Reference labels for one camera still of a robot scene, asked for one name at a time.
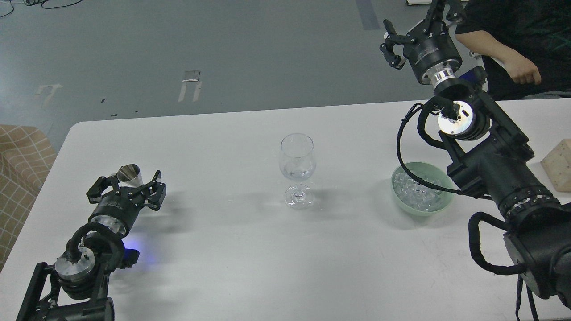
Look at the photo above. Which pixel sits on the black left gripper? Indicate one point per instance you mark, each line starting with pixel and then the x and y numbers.
pixel 119 208

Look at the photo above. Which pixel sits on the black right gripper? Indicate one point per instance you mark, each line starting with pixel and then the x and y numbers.
pixel 428 47

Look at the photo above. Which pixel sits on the steel cocktail jigger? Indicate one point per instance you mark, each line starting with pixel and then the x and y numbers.
pixel 129 176

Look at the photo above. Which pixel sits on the clear ice cubes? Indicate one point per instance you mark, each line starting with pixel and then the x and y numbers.
pixel 415 196

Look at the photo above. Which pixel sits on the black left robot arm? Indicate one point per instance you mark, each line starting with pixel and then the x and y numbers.
pixel 75 287

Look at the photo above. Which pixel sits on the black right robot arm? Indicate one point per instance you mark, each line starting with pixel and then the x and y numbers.
pixel 488 154

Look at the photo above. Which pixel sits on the clear wine glass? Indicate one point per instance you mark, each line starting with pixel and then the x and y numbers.
pixel 297 163

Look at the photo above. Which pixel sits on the person in dark shirt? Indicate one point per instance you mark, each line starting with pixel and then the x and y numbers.
pixel 525 46

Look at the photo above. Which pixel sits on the beige checkered cushion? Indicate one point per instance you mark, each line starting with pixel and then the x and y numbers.
pixel 26 158

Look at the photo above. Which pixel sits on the green bowl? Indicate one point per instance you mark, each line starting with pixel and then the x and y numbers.
pixel 432 175

